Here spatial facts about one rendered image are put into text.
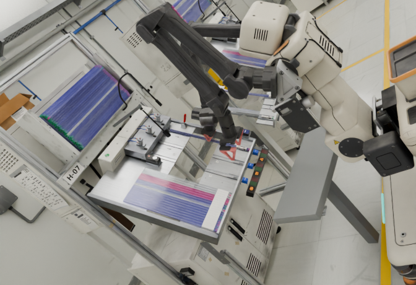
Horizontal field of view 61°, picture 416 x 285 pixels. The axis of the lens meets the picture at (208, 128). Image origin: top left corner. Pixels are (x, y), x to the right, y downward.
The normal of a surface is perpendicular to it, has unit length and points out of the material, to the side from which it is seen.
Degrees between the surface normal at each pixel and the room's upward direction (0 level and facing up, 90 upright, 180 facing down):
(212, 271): 90
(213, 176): 45
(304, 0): 90
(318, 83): 90
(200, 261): 90
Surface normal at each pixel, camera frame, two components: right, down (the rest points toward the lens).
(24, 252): 0.66, -0.36
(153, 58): -0.35, 0.64
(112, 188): -0.01, -0.73
